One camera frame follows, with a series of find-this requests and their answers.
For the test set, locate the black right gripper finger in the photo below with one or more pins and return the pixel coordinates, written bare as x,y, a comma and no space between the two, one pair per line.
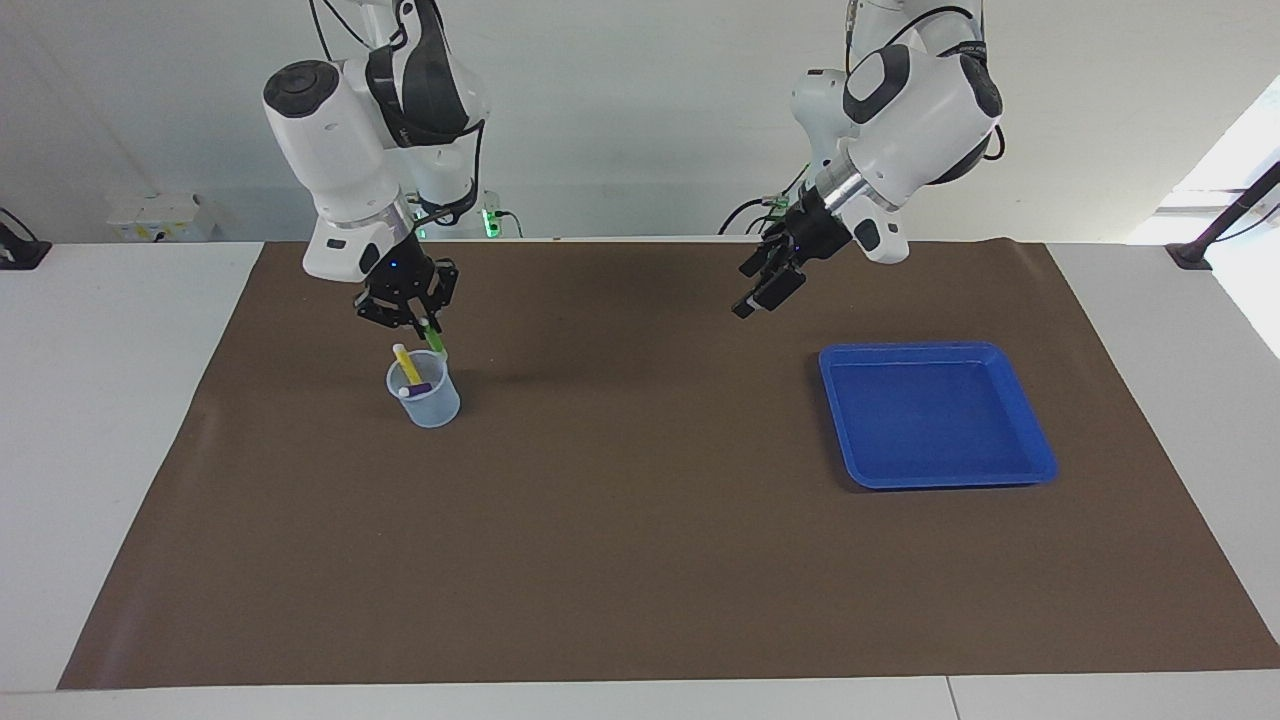
385,312
442,290

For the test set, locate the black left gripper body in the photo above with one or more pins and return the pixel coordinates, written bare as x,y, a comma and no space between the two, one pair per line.
812,228

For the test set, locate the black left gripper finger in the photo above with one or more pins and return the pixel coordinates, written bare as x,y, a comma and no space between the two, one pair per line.
767,258
775,292

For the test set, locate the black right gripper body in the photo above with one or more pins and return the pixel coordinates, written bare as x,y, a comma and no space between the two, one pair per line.
405,280

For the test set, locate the green pen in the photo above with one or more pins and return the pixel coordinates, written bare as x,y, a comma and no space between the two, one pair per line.
435,342

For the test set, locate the yellow pen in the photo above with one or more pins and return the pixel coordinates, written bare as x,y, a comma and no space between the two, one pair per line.
407,366

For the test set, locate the purple pen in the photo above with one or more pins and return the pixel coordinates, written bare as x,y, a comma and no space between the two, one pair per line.
420,387

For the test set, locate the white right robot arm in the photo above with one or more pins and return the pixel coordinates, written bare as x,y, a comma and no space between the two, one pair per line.
330,160

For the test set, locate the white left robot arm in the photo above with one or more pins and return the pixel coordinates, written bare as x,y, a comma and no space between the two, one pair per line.
920,110

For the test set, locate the translucent plastic cup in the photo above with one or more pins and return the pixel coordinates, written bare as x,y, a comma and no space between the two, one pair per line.
432,408

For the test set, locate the blue plastic tray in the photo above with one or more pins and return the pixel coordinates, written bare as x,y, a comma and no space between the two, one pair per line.
930,420

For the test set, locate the white power box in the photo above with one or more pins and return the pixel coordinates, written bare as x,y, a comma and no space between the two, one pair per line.
160,215

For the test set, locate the brown table mat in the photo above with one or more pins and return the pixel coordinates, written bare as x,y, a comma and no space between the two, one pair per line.
640,560

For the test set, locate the black stand with pole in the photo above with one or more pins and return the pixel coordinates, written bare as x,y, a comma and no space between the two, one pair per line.
1192,255

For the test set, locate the black table clamp mount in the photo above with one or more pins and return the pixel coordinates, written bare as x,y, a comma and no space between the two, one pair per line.
22,252

